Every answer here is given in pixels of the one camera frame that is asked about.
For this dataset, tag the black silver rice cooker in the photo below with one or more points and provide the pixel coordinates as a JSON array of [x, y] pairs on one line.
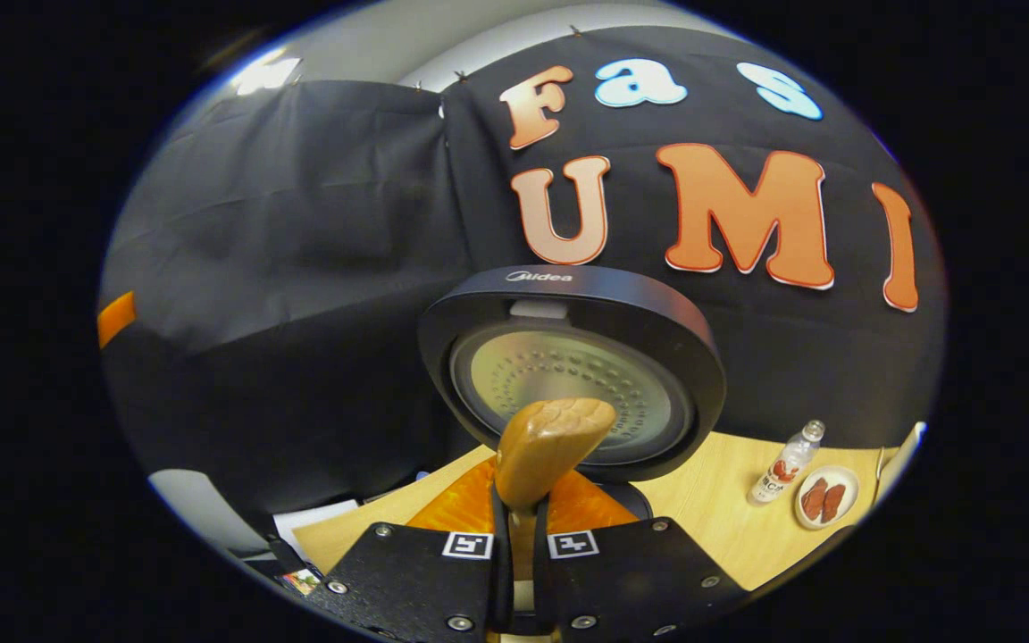
[[657, 321]]

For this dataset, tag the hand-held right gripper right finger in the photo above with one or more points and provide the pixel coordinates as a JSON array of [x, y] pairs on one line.
[[631, 580]]

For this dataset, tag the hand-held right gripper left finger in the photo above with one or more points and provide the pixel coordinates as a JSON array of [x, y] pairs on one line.
[[416, 580]]

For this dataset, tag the white round plate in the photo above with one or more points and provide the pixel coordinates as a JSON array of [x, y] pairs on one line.
[[849, 482]]

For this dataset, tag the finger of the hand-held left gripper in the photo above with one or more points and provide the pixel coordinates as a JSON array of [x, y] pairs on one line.
[[115, 319]]

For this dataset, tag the red meat piece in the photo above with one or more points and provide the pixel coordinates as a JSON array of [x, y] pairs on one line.
[[833, 503], [814, 500]]

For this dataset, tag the white toaster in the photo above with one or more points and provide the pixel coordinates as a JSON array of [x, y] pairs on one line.
[[903, 460]]

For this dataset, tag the small colourful packet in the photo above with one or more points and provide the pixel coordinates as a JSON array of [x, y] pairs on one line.
[[302, 581]]

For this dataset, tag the ceiling light panel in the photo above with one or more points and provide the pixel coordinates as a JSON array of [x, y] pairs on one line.
[[264, 73]]

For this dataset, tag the wooden spoon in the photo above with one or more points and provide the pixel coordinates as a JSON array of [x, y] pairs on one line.
[[546, 442]]

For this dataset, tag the clear plastic drink bottle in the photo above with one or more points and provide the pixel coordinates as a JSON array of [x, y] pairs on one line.
[[782, 469]]

